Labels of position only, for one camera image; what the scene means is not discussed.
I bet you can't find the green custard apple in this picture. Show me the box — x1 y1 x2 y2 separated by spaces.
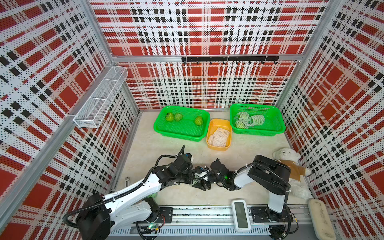
174 113 183 122

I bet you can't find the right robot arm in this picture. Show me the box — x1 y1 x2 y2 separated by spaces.
189 155 291 218

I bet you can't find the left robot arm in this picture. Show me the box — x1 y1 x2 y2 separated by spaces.
63 148 211 240

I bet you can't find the green basket with apples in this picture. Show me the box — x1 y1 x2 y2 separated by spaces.
153 106 211 142

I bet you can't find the yellow tray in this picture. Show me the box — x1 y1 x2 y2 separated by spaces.
206 119 232 152

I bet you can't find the white timer device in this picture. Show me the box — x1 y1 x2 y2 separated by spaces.
231 199 251 233

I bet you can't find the empty green basket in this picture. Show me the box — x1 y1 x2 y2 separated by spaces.
230 104 286 137

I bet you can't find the plush toy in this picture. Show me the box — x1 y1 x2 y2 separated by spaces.
272 148 313 200

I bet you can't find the black hook rail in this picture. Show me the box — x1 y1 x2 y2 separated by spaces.
181 56 280 64

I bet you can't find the clear wall shelf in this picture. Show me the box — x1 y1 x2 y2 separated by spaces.
74 66 128 129

